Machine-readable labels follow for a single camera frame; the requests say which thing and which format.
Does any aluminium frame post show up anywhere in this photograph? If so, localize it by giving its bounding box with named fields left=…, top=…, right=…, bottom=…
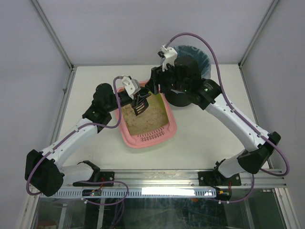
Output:
left=30, top=0, right=74, bottom=71
left=238, top=0, right=280, bottom=68

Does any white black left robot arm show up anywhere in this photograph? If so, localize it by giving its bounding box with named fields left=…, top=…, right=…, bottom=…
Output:
left=25, top=83, right=151, bottom=197

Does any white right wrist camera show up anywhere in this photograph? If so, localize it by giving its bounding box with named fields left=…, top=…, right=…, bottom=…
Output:
left=158, top=45, right=178, bottom=72

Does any beige pellet cat litter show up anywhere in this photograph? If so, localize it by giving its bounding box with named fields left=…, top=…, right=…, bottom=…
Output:
left=122, top=95, right=168, bottom=135

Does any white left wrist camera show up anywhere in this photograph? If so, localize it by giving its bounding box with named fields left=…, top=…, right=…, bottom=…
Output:
left=121, top=76, right=141, bottom=99

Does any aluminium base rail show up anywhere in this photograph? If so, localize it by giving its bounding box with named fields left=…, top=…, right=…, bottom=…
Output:
left=30, top=168, right=286, bottom=190

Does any aluminium left frame post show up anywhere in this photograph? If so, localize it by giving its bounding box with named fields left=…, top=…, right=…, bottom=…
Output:
left=30, top=0, right=74, bottom=71

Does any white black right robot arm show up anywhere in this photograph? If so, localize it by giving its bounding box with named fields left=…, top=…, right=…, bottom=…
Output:
left=145, top=55, right=281, bottom=186

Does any white slotted cable duct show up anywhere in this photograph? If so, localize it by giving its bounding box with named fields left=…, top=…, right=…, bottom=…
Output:
left=52, top=187, right=216, bottom=198

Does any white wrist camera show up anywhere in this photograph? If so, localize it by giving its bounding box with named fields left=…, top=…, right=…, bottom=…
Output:
left=121, top=76, right=141, bottom=99
left=158, top=45, right=178, bottom=72

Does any pink cat litter box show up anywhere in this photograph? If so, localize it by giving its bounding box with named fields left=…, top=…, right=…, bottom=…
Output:
left=119, top=93, right=177, bottom=148

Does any black slotted litter scoop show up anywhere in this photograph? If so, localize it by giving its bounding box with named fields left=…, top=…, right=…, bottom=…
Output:
left=131, top=93, right=150, bottom=116

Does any black bin with blue liner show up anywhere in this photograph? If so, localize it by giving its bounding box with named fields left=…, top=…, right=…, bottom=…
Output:
left=164, top=45, right=211, bottom=107

